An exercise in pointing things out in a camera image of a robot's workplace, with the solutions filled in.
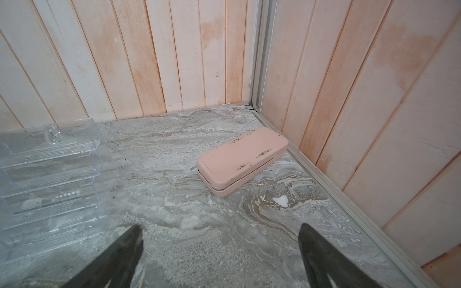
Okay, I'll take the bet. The clear acrylic tiered organizer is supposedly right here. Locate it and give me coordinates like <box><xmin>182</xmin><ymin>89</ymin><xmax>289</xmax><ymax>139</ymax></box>
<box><xmin>1</xmin><ymin>118</ymin><xmax>119</xmax><ymax>265</ymax></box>

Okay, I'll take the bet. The pink pencil case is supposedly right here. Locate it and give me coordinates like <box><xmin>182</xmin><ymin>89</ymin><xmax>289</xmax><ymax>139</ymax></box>
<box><xmin>198</xmin><ymin>127</ymin><xmax>289</xmax><ymax>198</ymax></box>

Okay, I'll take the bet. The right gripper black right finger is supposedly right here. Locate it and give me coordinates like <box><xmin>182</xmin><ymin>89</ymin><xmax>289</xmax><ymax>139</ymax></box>
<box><xmin>298</xmin><ymin>223</ymin><xmax>381</xmax><ymax>288</ymax></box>

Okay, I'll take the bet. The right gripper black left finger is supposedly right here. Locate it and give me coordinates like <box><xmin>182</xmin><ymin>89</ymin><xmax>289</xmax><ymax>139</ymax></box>
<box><xmin>63</xmin><ymin>224</ymin><xmax>144</xmax><ymax>288</ymax></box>

